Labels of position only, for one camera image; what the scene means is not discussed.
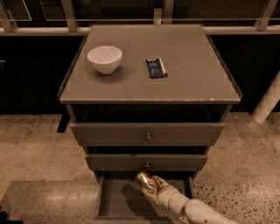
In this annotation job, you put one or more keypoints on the white ceramic bowl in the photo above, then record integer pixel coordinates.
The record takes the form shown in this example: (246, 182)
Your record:
(105, 59)

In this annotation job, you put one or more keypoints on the blue snack packet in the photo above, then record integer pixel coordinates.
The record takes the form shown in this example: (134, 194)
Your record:
(156, 68)

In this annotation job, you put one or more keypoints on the grey drawer cabinet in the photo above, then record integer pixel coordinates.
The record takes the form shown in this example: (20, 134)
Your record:
(195, 77)

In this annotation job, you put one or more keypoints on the metal window railing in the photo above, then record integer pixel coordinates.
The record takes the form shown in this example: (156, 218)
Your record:
(64, 17)

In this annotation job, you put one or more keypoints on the grey middle drawer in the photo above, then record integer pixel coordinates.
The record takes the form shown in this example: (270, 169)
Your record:
(160, 158)

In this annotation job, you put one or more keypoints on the brass top drawer knob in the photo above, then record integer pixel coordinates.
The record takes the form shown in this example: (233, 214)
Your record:
(148, 137)

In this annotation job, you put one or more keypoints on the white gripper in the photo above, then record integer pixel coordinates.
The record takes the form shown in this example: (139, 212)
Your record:
(166, 192)

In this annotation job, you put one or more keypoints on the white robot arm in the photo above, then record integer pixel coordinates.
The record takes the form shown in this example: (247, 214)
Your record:
(241, 181)

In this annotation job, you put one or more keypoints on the grey top drawer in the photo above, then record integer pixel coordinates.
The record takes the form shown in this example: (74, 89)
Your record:
(127, 125)

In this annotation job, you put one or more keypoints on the orange soda can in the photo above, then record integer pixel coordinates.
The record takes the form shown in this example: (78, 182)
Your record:
(145, 180)

